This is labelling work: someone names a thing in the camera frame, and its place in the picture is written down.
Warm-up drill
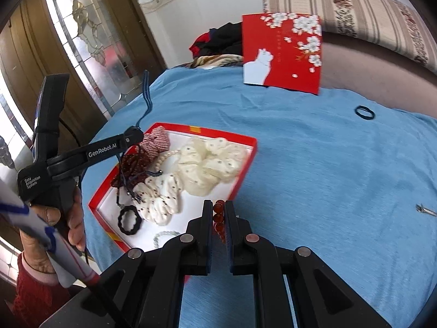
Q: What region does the striped sofa cushion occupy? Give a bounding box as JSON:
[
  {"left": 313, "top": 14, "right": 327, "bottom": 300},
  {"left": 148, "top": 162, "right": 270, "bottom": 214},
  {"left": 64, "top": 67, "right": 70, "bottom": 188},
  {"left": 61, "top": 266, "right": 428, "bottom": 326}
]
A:
[{"left": 262, "top": 0, "right": 437, "bottom": 76}]

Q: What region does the clear bead bracelet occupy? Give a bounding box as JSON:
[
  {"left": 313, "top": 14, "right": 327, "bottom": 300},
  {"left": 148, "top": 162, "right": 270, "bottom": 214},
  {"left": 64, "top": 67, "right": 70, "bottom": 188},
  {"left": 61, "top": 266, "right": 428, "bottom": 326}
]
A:
[{"left": 152, "top": 230, "right": 182, "bottom": 250}]

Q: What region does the cream dotted scrunchie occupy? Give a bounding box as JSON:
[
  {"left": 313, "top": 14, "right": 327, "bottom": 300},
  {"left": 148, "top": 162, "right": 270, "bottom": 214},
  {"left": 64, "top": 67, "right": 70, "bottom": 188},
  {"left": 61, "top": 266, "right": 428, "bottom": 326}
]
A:
[{"left": 176, "top": 136, "right": 250, "bottom": 198}]

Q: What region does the wooden door with glass panel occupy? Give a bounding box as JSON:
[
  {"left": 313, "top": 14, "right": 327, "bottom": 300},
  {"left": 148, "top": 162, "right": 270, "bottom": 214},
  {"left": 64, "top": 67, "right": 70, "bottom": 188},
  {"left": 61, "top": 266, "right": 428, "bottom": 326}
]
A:
[{"left": 0, "top": 0, "right": 169, "bottom": 192}]

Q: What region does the red box lid white cat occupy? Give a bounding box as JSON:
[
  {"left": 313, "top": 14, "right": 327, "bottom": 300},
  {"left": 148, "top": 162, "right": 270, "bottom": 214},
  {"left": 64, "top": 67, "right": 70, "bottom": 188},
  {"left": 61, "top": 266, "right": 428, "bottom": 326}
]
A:
[{"left": 241, "top": 12, "right": 323, "bottom": 95}]

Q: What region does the beige patterned scarf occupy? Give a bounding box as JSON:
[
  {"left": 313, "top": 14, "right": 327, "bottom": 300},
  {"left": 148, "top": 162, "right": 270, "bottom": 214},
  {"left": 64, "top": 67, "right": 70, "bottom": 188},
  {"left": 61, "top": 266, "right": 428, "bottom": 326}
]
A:
[{"left": 190, "top": 54, "right": 245, "bottom": 71}]

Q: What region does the blue striped lanyard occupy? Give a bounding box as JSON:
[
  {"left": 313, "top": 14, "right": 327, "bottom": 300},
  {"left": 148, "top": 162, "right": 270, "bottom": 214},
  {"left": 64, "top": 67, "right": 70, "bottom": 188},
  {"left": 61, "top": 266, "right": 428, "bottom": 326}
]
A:
[{"left": 135, "top": 70, "right": 153, "bottom": 131}]

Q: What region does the black wavy hair tie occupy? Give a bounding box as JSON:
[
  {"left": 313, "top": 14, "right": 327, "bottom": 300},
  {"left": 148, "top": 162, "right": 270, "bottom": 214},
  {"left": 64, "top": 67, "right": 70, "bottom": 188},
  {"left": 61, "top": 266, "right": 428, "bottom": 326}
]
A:
[{"left": 117, "top": 204, "right": 143, "bottom": 236}]

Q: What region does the dark clothes pile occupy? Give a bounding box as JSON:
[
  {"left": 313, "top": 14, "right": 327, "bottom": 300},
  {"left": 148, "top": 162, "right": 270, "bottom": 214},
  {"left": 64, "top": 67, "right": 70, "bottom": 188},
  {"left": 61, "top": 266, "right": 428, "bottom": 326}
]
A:
[{"left": 189, "top": 22, "right": 244, "bottom": 58}]

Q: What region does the brown sofa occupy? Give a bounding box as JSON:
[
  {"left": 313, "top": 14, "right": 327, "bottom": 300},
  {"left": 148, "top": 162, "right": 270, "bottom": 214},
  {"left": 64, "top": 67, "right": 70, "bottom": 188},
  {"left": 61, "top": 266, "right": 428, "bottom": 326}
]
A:
[{"left": 321, "top": 31, "right": 437, "bottom": 128}]

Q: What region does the person's left hand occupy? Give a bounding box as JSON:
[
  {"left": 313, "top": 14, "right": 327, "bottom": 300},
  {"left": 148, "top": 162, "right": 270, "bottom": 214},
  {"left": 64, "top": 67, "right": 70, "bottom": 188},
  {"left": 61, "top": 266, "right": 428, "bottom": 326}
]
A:
[{"left": 19, "top": 186, "right": 87, "bottom": 276}]

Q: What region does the blue cord red bead necklace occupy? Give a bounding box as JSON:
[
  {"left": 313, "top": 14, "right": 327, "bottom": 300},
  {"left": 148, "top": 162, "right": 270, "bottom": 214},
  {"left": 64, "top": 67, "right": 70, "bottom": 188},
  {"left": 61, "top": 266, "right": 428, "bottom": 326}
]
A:
[{"left": 111, "top": 150, "right": 153, "bottom": 210}]

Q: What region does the white striped strap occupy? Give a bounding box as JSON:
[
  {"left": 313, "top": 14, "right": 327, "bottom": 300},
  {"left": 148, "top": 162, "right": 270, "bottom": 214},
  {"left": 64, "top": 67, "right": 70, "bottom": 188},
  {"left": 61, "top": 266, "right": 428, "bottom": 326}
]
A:
[{"left": 0, "top": 177, "right": 100, "bottom": 288}]

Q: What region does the thin black hair tie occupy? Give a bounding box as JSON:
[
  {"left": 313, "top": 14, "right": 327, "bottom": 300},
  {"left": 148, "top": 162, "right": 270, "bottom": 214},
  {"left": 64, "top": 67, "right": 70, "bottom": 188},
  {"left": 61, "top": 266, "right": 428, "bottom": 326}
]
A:
[{"left": 354, "top": 105, "right": 375, "bottom": 121}]

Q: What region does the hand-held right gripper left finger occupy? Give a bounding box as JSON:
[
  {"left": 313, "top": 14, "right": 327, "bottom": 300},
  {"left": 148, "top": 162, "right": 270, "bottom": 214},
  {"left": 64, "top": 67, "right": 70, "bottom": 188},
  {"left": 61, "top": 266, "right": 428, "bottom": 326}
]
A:
[{"left": 41, "top": 200, "right": 214, "bottom": 328}]

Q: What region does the person's left forearm red sleeve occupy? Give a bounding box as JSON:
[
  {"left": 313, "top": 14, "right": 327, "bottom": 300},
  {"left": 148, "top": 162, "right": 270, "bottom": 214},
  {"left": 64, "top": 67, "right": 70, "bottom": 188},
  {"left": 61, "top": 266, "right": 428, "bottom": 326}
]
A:
[{"left": 13, "top": 252, "right": 81, "bottom": 328}]

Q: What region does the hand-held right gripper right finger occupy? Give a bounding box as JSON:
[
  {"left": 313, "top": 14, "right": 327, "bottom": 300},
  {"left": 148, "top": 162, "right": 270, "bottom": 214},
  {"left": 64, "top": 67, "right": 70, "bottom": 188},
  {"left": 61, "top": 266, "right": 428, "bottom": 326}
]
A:
[{"left": 225, "top": 200, "right": 393, "bottom": 328}]

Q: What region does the white cherry print scrunchie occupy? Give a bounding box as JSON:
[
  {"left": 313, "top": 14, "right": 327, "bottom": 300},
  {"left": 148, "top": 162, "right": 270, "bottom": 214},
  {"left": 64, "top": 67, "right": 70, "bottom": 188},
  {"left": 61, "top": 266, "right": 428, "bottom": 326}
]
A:
[{"left": 134, "top": 174, "right": 184, "bottom": 226}]

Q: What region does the amber bead bracelet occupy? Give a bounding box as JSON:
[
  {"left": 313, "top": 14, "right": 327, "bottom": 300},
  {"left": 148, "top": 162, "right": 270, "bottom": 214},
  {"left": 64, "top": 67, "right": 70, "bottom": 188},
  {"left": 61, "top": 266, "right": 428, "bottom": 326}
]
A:
[{"left": 211, "top": 198, "right": 228, "bottom": 245}]

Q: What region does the red jewelry box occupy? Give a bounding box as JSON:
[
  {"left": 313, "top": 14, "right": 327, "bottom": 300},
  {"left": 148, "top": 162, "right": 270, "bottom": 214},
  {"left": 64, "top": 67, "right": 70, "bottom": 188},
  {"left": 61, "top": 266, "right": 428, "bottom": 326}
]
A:
[{"left": 88, "top": 122, "right": 258, "bottom": 254}]

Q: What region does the blue cloth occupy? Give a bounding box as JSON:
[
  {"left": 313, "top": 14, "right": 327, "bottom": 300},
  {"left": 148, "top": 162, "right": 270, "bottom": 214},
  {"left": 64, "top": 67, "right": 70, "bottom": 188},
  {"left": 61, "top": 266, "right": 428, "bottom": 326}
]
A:
[{"left": 81, "top": 64, "right": 437, "bottom": 328}]

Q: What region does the red polka-dot scrunchie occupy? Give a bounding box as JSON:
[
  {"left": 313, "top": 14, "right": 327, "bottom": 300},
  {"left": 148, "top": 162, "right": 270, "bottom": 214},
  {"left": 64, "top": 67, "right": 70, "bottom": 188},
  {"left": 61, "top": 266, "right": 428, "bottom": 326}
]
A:
[{"left": 138, "top": 127, "right": 170, "bottom": 162}]

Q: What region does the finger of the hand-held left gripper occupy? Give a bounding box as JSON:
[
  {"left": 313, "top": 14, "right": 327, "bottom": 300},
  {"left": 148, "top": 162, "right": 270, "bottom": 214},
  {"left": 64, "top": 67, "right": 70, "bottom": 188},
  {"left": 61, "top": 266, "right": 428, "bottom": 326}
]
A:
[{"left": 119, "top": 126, "right": 144, "bottom": 151}]

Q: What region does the white pearl bracelet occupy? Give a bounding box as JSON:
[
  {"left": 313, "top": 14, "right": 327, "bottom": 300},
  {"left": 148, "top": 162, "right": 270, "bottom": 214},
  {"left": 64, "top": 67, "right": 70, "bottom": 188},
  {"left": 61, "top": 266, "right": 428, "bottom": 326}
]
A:
[{"left": 149, "top": 148, "right": 182, "bottom": 179}]

